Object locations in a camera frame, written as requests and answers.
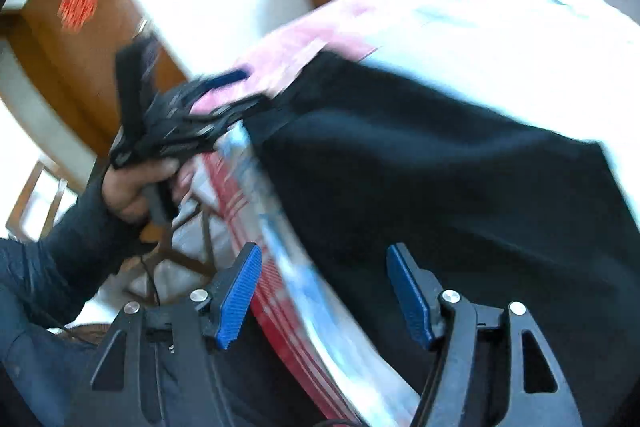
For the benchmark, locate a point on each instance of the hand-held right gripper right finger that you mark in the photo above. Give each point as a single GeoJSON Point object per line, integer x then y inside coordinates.
{"type": "Point", "coordinates": [410, 302]}

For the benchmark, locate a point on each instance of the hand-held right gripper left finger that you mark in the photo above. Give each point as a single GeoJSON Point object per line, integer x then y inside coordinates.
{"type": "Point", "coordinates": [240, 302]}

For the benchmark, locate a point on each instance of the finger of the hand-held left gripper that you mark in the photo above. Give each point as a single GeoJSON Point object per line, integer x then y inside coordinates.
{"type": "Point", "coordinates": [235, 108]}
{"type": "Point", "coordinates": [227, 77]}

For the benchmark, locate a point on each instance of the black pants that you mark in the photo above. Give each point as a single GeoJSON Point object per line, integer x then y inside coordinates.
{"type": "Point", "coordinates": [425, 167]}

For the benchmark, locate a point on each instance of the person's left forearm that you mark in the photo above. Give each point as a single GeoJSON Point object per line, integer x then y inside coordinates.
{"type": "Point", "coordinates": [60, 257]}

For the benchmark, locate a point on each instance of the person's left hand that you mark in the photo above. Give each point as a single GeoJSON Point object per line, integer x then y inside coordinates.
{"type": "Point", "coordinates": [122, 194]}

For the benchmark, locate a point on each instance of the wooden door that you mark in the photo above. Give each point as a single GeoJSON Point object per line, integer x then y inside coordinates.
{"type": "Point", "coordinates": [75, 67]}

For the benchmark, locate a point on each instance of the wooden chair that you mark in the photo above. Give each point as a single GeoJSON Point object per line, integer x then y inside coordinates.
{"type": "Point", "coordinates": [37, 202]}

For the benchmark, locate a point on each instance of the red door decoration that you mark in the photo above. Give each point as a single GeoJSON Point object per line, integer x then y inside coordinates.
{"type": "Point", "coordinates": [77, 6]}

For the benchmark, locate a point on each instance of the person's dark clothing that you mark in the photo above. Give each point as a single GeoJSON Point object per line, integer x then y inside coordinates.
{"type": "Point", "coordinates": [35, 377]}

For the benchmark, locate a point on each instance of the pink and blue bed sheet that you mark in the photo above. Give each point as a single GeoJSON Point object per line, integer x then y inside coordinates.
{"type": "Point", "coordinates": [475, 22]}

